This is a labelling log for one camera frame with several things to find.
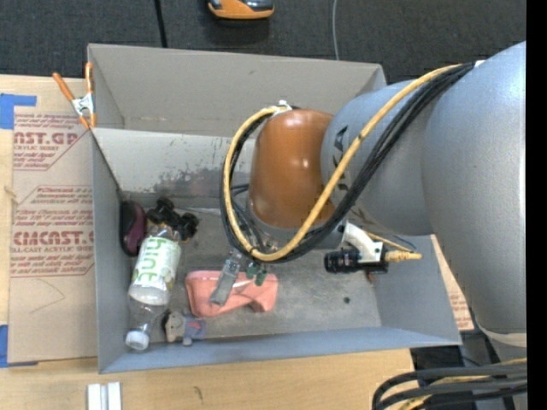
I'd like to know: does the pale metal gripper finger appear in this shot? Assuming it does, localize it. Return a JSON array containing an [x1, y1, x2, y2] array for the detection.
[[209, 252, 241, 308]]

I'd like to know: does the small grey tan toy animal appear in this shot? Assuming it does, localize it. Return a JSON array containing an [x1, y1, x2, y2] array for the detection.
[[162, 310, 208, 347]]

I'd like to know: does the clear plastic bottle white label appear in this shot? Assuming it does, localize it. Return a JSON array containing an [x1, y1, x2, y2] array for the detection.
[[124, 224, 183, 352]]

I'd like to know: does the grey metal bin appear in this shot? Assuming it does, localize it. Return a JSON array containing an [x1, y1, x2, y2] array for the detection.
[[86, 43, 464, 375]]

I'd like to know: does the black knobbed toy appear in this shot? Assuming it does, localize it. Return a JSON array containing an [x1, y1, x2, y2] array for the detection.
[[146, 196, 200, 243]]

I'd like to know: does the dark maroon oval object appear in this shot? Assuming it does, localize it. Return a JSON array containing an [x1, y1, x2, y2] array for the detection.
[[119, 200, 149, 257]]

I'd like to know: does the brown cardboard board red print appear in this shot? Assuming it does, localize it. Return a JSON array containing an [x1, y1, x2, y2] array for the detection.
[[0, 73, 476, 365]]

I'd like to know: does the black cylinder on white bracket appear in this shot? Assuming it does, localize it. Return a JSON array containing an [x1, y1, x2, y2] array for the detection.
[[323, 221, 423, 275]]

